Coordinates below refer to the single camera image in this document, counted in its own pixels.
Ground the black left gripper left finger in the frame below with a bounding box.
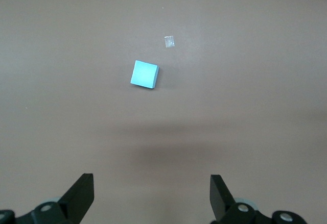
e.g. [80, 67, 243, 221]
[29, 173, 95, 224]

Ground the light blue cube block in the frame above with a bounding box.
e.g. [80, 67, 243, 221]
[130, 60, 160, 90]

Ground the small clear tape piece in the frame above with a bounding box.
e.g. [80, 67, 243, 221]
[164, 35, 176, 48]

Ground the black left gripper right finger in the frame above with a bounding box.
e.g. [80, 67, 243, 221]
[209, 175, 273, 224]

